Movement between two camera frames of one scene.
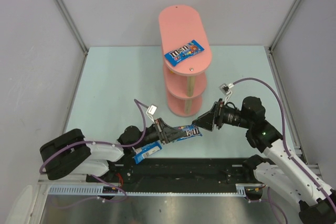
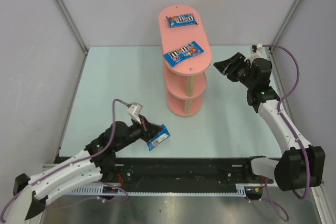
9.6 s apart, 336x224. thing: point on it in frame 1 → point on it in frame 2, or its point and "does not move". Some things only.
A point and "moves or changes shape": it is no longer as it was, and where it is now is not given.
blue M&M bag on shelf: (183, 52) does not move
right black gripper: (217, 115) → (237, 67)
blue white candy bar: (140, 152) moves or changes shape
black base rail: (179, 172) does not move
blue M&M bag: (191, 130) → (181, 20)
